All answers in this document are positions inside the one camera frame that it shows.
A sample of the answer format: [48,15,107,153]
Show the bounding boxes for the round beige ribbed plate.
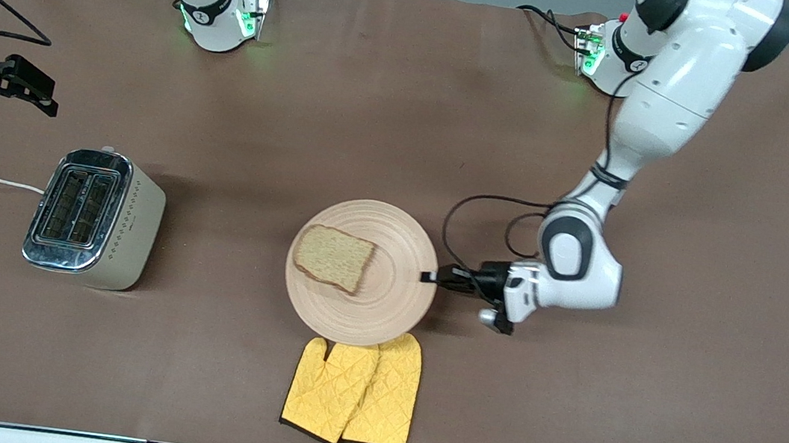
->
[276,190,447,355]

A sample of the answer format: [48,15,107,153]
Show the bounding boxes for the brown bread slice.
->
[289,222,379,297]

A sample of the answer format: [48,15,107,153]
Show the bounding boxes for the cream and chrome toaster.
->
[19,138,172,296]

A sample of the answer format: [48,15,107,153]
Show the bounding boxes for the brown table cover sheet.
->
[0,0,789,443]

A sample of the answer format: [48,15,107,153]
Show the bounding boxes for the yellow quilted oven mitt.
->
[278,334,382,443]
[341,326,433,443]

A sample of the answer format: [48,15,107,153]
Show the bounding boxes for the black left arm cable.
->
[437,53,643,288]

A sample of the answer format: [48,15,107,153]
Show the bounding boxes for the metal base connector bracket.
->
[231,0,273,43]
[570,22,609,79]

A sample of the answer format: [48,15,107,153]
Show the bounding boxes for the black arm base cable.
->
[513,3,587,54]

